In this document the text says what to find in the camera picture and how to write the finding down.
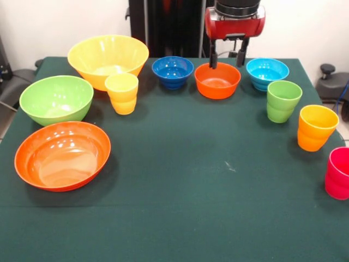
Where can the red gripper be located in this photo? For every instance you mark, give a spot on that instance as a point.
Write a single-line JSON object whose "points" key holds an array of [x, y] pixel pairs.
{"points": [[234, 26]]}

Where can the small orange bowl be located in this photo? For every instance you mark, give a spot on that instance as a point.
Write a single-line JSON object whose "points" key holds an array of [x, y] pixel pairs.
{"points": [[215, 90]]}

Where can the large shallow orange bowl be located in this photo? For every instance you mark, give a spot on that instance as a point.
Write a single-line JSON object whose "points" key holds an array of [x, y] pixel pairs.
{"points": [[62, 163]]}

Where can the light blue bowl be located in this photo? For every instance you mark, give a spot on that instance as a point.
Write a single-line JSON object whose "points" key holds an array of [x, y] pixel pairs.
{"points": [[267, 75]]}

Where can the dark blue bowl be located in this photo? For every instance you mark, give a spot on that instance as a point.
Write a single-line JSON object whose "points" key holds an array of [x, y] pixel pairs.
{"points": [[172, 73]]}

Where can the green cup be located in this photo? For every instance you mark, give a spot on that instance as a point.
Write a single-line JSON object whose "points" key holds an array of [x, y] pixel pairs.
{"points": [[282, 106]]}

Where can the grey base foot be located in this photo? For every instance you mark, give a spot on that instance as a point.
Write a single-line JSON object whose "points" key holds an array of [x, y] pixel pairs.
{"points": [[330, 87], [16, 87]]}

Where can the yellow cup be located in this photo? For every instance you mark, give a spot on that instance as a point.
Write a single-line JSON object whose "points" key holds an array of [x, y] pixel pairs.
{"points": [[122, 98]]}

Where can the orange cup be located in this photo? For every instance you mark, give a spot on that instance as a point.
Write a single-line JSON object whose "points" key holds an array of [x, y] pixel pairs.
{"points": [[313, 133]]}

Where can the large yellow bowl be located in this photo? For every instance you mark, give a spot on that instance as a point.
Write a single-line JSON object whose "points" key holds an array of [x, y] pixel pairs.
{"points": [[106, 57]]}

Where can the pink cup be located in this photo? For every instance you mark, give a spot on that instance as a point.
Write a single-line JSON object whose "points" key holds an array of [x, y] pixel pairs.
{"points": [[338, 177]]}

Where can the dark green tablecloth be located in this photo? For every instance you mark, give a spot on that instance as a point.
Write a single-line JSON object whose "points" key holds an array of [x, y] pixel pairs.
{"points": [[174, 218]]}

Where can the green bowl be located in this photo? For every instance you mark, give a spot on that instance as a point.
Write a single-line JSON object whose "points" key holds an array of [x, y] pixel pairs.
{"points": [[56, 101]]}

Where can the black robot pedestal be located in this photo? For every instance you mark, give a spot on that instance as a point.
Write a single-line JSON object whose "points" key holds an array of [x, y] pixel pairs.
{"points": [[169, 27]]}

